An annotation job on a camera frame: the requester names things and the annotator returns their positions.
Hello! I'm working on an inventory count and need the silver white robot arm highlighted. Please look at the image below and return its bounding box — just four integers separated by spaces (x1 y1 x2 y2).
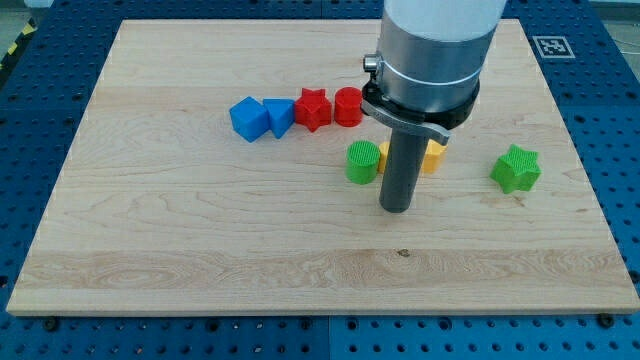
361 0 506 213

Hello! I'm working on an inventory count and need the green star block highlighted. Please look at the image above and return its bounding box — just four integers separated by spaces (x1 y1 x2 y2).
490 144 542 194

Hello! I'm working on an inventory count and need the yellow block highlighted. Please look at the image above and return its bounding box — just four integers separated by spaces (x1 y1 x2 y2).
377 140 447 174

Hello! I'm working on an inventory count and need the black tool mount with lever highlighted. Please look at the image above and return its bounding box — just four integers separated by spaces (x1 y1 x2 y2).
361 80 480 145

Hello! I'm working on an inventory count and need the red star block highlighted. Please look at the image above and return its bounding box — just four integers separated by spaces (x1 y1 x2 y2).
294 88 332 132

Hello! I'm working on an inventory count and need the green cylinder block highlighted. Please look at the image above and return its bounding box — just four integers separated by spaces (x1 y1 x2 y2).
345 140 380 185

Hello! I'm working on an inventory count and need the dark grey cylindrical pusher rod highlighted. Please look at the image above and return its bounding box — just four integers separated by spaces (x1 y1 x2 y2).
379 130 428 213

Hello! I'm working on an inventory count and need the red cylinder block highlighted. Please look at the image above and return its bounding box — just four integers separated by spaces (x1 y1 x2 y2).
334 87 363 127

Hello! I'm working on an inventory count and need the blue cube block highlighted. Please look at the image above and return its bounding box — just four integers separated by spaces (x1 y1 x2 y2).
229 97 270 142

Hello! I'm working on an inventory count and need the white fiducial marker tag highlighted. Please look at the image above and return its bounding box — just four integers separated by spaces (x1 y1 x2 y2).
533 35 575 59

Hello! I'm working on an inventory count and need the light wooden board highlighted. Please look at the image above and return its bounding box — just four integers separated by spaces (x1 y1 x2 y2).
7 20 639 317

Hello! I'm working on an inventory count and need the blue triangle block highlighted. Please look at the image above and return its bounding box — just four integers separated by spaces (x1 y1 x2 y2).
263 98 294 139

